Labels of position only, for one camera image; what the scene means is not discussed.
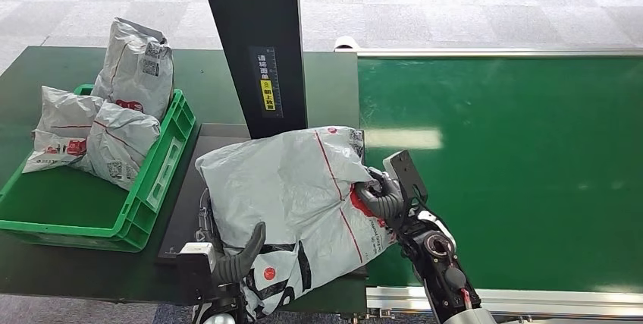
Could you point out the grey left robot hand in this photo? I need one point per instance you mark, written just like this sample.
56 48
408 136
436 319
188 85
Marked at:
241 261

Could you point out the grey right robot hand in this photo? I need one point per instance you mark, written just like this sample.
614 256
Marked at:
384 201

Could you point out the large grey courier package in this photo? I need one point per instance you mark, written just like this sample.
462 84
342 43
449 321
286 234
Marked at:
281 186

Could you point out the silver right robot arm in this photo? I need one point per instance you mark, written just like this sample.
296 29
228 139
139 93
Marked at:
442 266

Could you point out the green conveyor belt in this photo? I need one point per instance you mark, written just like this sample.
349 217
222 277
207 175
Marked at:
502 110

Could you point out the white conveyor roller cap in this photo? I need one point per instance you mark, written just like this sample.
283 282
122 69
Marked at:
345 42

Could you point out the grey package with QR code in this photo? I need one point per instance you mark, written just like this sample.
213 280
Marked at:
118 143

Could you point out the tall grey courier package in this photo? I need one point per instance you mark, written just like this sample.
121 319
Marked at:
133 73

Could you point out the flat grey red-print package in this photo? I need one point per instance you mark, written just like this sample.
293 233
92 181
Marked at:
63 113

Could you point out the black scanner base platform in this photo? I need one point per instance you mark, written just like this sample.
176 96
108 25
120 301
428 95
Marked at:
188 201

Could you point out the green plastic crate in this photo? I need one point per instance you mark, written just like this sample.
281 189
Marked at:
135 226

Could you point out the black and yellow warning label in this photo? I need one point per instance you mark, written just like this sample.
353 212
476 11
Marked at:
267 95

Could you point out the black scanner column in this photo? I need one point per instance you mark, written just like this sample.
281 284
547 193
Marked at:
246 20

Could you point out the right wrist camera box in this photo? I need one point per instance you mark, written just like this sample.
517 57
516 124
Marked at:
404 173

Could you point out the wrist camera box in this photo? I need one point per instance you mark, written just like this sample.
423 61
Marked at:
193 266
404 173

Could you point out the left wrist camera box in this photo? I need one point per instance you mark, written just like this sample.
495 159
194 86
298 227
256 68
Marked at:
193 266

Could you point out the wide aluminium conveyor rail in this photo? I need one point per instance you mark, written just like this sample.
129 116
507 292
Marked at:
527 301

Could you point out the thin aluminium conveyor rail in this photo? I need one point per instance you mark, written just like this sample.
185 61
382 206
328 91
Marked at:
477 52

